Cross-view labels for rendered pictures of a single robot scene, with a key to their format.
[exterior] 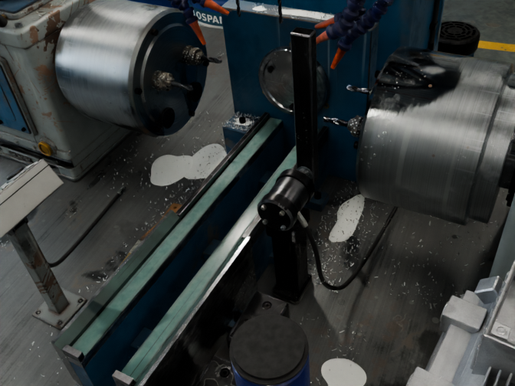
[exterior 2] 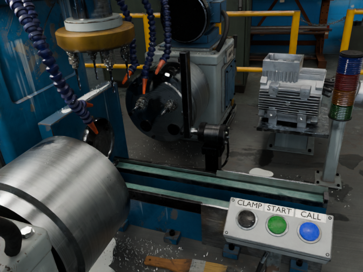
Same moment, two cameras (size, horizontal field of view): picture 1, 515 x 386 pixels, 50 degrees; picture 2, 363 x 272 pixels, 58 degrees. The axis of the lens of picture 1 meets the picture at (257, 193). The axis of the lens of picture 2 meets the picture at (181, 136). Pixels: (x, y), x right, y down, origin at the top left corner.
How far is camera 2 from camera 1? 1.14 m
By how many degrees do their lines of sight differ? 79
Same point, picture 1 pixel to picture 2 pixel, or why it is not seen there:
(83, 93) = (98, 234)
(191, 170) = (100, 262)
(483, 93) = not seen: hidden behind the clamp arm
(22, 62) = not seen: outside the picture
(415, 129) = (194, 80)
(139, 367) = (314, 196)
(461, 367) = (294, 86)
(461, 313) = (275, 84)
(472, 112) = (192, 66)
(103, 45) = (83, 175)
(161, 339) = (294, 192)
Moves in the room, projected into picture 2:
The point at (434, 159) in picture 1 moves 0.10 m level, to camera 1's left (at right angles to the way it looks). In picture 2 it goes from (202, 86) to (212, 96)
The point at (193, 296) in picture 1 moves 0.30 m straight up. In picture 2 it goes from (262, 187) to (270, 78)
